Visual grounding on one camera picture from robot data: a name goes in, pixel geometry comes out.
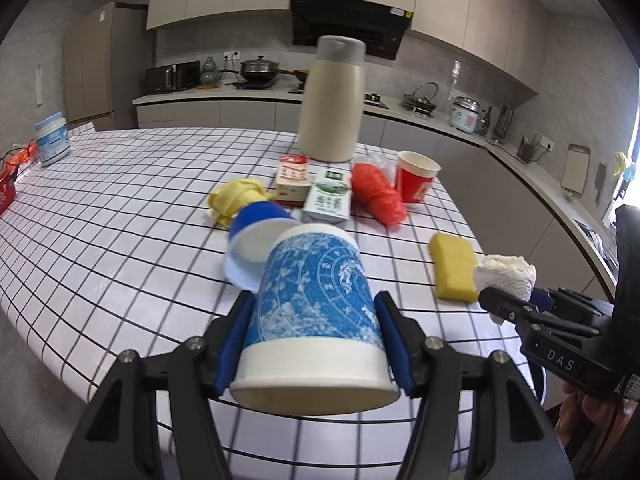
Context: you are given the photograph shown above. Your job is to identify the green and white milk carton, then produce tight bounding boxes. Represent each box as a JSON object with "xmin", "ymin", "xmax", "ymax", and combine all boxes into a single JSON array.
[{"xmin": 301, "ymin": 169, "xmax": 352, "ymax": 224}]

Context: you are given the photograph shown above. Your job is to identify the black wok with lid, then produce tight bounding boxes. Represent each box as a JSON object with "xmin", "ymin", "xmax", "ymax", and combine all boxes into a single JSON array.
[{"xmin": 240, "ymin": 55, "xmax": 278, "ymax": 82}]

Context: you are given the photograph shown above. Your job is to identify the white jar with blue label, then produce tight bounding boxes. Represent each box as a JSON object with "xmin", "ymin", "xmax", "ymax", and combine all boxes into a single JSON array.
[{"xmin": 34, "ymin": 111, "xmax": 72, "ymax": 167}]

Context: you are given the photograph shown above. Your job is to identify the clear plastic bag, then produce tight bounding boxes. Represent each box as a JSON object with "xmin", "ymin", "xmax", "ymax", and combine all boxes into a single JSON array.
[{"xmin": 367, "ymin": 152, "xmax": 399, "ymax": 174}]

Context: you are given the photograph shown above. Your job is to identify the utensil holder with utensils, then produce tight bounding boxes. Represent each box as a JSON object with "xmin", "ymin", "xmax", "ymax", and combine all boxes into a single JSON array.
[{"xmin": 516, "ymin": 135, "xmax": 543, "ymax": 164}]

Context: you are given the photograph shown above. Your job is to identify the crumpled yellow cloth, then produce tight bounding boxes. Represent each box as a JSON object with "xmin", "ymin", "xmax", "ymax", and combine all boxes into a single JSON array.
[{"xmin": 207, "ymin": 178, "xmax": 276, "ymax": 226}]

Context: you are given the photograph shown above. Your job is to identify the black microwave oven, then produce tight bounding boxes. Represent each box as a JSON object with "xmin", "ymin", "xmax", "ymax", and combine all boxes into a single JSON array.
[{"xmin": 145, "ymin": 61, "xmax": 201, "ymax": 95}]

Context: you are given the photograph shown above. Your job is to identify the beige cutting board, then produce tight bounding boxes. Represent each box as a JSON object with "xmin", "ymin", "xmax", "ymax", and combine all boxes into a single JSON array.
[{"xmin": 561, "ymin": 144, "xmax": 592, "ymax": 196}]

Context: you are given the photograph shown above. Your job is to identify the black range hood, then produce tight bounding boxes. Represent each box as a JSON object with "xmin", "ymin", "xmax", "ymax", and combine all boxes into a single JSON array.
[{"xmin": 290, "ymin": 0, "xmax": 415, "ymax": 59}]

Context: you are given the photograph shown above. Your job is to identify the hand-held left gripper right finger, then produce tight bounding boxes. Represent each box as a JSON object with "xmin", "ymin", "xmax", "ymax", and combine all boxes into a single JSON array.
[{"xmin": 374, "ymin": 290, "xmax": 571, "ymax": 480}]

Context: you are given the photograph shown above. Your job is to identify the beige upper cabinets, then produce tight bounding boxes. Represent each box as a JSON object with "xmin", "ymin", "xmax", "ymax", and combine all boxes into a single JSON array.
[{"xmin": 146, "ymin": 0, "xmax": 541, "ymax": 98}]

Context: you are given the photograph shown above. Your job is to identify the orange plastic packet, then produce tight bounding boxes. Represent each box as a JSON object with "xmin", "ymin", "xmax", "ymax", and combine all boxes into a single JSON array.
[{"xmin": 2, "ymin": 141, "xmax": 40, "ymax": 167}]

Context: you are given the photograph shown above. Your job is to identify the blue patterned paper cup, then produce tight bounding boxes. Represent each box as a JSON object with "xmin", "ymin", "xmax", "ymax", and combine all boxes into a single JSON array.
[{"xmin": 229, "ymin": 223, "xmax": 402, "ymax": 416}]

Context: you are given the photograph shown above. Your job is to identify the person's right hand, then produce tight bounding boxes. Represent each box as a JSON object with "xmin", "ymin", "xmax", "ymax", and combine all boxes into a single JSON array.
[{"xmin": 559, "ymin": 382, "xmax": 632, "ymax": 433}]

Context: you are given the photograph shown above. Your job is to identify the white checked tablecloth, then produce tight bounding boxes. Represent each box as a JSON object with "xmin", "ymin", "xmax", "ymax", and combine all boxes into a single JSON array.
[{"xmin": 0, "ymin": 127, "xmax": 546, "ymax": 476}]

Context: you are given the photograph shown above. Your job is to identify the small blue plastic cup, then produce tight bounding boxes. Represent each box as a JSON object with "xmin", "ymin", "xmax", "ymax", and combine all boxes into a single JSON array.
[{"xmin": 223, "ymin": 201, "xmax": 296, "ymax": 291}]

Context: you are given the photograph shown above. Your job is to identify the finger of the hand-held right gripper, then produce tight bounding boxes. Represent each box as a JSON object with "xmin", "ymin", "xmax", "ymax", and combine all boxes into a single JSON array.
[
  {"xmin": 477, "ymin": 286, "xmax": 601, "ymax": 343},
  {"xmin": 529, "ymin": 286, "xmax": 616, "ymax": 318}
]

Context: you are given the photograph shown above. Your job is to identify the white tissue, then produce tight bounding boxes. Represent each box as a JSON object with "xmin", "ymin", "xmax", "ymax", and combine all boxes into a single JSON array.
[{"xmin": 473, "ymin": 255, "xmax": 537, "ymax": 303}]

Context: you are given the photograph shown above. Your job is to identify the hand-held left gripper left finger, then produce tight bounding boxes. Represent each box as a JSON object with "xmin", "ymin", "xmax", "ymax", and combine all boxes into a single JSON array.
[{"xmin": 55, "ymin": 290, "xmax": 258, "ymax": 480}]

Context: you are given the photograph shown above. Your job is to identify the white rice cooker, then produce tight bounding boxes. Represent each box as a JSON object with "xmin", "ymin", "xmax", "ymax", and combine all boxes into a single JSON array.
[{"xmin": 450, "ymin": 95, "xmax": 483, "ymax": 134}]

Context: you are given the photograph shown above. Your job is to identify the red paper cup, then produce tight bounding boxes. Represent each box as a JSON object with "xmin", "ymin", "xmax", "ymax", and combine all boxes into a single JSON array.
[{"xmin": 396, "ymin": 151, "xmax": 442, "ymax": 209}]

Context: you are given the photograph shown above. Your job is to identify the beige thermos jug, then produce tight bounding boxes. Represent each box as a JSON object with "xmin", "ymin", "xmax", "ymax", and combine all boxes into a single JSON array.
[{"xmin": 298, "ymin": 35, "xmax": 367, "ymax": 162}]

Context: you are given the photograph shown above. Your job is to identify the yellow rubber gloves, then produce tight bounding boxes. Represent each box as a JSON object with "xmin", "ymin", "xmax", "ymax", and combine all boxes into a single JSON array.
[{"xmin": 612, "ymin": 151, "xmax": 636, "ymax": 181}]

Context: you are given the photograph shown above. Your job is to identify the yellow sponge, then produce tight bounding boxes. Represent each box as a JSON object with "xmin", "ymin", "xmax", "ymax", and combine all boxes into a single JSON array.
[{"xmin": 429, "ymin": 232, "xmax": 481, "ymax": 303}]

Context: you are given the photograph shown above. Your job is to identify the red and white carton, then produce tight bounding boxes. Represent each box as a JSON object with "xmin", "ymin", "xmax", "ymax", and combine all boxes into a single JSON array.
[{"xmin": 274, "ymin": 155, "xmax": 312, "ymax": 207}]

